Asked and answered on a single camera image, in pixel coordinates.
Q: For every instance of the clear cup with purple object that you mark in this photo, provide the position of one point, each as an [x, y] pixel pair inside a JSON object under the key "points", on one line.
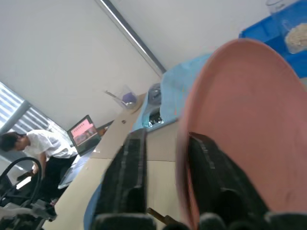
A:
{"points": [[127, 98]]}

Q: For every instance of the pink plate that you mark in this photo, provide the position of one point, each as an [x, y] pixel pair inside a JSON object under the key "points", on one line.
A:
{"points": [[251, 107]]}

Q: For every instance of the silver laptop keyboard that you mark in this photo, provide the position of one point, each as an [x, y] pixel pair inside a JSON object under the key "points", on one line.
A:
{"points": [[72, 170]]}

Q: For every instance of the grey round container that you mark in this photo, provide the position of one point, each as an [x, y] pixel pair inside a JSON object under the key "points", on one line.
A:
{"points": [[154, 94]]}

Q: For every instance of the open black laptop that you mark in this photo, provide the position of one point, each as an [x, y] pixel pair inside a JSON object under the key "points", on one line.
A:
{"points": [[82, 134]]}

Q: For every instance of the blue plastic crate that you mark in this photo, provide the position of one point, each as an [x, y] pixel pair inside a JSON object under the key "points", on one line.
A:
{"points": [[263, 33]]}

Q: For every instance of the clear jar with beige contents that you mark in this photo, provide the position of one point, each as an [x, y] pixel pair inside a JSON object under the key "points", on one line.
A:
{"points": [[296, 37]]}

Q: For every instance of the grey robot body part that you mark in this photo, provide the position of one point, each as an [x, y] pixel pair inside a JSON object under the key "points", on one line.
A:
{"points": [[28, 213]]}

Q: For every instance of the window blinds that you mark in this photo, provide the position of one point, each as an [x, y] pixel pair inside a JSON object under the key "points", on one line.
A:
{"points": [[16, 112]]}

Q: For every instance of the clear glass container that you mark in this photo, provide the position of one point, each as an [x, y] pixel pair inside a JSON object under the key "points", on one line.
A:
{"points": [[278, 4]]}

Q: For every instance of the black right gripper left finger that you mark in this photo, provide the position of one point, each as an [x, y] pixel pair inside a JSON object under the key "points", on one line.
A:
{"points": [[124, 172]]}

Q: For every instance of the grey metal wall strip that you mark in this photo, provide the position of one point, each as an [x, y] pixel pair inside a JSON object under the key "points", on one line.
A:
{"points": [[134, 36]]}

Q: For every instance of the blue plate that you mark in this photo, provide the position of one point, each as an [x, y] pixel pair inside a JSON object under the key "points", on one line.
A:
{"points": [[92, 206]]}

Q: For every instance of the person in white shirt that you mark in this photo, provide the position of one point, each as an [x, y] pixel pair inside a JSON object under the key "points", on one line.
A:
{"points": [[48, 148]]}

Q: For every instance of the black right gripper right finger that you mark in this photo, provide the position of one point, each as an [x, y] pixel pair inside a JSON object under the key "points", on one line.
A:
{"points": [[216, 182]]}

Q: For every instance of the light blue cloth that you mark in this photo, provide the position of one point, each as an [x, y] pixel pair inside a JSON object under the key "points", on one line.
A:
{"points": [[177, 86]]}

